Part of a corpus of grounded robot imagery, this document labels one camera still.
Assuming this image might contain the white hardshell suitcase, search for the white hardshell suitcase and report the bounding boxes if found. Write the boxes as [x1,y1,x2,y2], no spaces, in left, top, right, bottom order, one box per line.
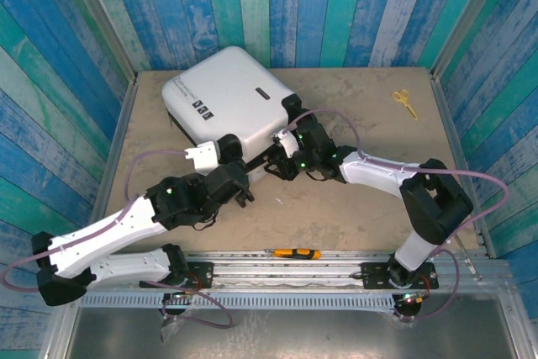
[161,45,303,186]

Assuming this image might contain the orange and black utility knife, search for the orange and black utility knife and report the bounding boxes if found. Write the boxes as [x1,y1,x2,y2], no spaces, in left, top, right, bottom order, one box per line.
[271,248,322,261]

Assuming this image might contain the yellow scissors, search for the yellow scissors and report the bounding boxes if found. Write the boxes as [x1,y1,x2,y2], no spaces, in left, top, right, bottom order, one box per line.
[392,89,419,120]

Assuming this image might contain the metal sheet tray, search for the metal sheet tray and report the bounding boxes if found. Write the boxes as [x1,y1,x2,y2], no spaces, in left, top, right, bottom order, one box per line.
[62,306,518,354]

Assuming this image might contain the thin metal rod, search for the thin metal rod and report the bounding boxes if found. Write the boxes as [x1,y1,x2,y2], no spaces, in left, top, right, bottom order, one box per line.
[456,235,480,281]

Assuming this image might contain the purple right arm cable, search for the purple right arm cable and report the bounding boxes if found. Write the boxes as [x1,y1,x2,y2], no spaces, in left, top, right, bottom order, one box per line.
[281,108,510,323]

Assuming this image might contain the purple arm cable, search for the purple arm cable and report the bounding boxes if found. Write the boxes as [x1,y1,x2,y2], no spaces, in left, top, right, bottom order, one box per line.
[0,150,235,330]
[281,108,510,323]

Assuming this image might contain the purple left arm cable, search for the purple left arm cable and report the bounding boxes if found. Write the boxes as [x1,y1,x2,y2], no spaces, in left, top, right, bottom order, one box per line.
[0,150,235,330]

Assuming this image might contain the aluminium rail frame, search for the aluminium rail frame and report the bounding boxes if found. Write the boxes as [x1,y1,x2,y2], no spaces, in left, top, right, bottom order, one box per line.
[62,249,512,293]

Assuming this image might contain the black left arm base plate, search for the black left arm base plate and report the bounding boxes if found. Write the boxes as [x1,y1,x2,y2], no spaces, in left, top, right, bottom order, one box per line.
[139,261,214,289]

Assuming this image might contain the aluminium table side rail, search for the aluminium table side rail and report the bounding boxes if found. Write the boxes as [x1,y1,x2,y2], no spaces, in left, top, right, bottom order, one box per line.
[79,81,139,257]
[430,68,497,257]

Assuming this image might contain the grey slotted cable duct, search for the grey slotted cable duct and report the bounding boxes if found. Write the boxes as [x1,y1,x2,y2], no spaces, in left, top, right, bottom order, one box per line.
[79,293,398,309]

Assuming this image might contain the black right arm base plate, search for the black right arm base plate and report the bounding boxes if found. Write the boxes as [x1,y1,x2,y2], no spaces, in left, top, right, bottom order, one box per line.
[361,261,440,291]

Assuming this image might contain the aluminium corner post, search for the aluminium corner post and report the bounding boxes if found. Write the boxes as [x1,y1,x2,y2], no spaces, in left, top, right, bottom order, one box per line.
[58,0,139,82]
[431,0,514,78]

